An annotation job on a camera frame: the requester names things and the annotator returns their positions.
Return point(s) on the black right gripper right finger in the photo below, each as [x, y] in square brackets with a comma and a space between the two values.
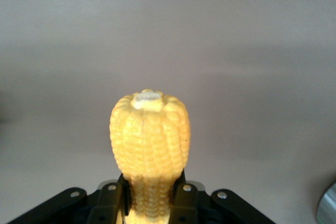
[187, 205]

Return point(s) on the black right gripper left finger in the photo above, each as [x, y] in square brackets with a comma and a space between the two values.
[107, 203]

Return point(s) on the yellow corn cob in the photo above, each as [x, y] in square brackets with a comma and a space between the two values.
[149, 142]

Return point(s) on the stainless steel steamer pot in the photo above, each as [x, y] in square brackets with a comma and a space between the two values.
[328, 205]

